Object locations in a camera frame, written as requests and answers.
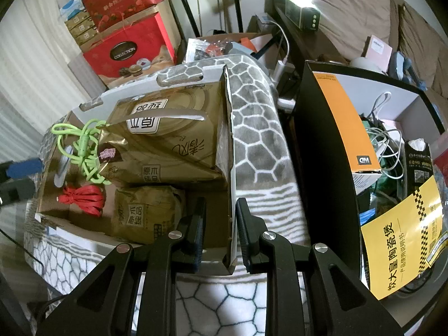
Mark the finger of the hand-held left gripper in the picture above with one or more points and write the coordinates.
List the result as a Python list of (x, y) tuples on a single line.
[(8, 192), (22, 168)]

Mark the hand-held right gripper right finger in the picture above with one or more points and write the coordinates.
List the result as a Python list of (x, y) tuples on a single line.
[(244, 238)]

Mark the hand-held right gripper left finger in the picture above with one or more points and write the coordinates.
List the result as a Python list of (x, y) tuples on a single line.
[(197, 238)]

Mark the small gold tissue pack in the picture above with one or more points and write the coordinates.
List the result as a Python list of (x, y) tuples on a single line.
[(147, 213)]

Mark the white cardboard box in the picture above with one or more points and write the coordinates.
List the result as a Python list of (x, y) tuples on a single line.
[(84, 224)]

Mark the large gold tissue pack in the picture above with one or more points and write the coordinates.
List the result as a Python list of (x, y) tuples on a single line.
[(182, 140)]

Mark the black storage box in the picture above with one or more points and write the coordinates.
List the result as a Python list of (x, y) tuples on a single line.
[(322, 164)]

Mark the white curtain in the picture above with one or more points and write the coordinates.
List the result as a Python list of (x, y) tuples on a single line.
[(28, 59)]

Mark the gold tissue box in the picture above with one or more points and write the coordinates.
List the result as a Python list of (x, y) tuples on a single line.
[(84, 29), (89, 38), (78, 19)]

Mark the yellow booklet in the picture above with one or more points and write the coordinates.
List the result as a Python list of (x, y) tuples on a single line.
[(395, 252)]

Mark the orange box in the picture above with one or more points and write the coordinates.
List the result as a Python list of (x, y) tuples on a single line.
[(343, 119)]

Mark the blue white tissue box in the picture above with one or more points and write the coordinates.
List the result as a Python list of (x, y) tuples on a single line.
[(71, 7)]

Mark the red gift bag oval label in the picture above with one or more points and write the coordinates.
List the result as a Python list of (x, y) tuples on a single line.
[(150, 38)]

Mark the clear plastic bag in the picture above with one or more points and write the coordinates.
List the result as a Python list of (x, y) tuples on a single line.
[(192, 50)]

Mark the black printed carton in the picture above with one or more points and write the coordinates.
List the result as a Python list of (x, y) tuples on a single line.
[(420, 168)]

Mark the cluttered cardboard box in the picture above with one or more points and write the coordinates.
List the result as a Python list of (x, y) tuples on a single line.
[(252, 38)]

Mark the white round device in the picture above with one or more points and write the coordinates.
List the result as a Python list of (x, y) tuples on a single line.
[(364, 63)]

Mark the red item in clear bag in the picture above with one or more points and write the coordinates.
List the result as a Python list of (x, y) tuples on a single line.
[(441, 157)]

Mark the brown cardboard carton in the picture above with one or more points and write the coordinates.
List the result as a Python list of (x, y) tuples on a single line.
[(164, 8)]

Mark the small grey box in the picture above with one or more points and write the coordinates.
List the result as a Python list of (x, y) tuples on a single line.
[(265, 22)]

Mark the pink box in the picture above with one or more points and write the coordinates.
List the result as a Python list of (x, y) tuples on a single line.
[(378, 52)]

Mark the blue toy figure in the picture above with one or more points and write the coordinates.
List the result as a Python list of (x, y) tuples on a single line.
[(399, 64)]

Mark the brown sofa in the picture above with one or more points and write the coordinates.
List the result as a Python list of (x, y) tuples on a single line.
[(437, 87)]

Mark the brown sofa cushion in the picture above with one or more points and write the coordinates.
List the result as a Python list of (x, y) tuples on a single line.
[(350, 7), (423, 42)]

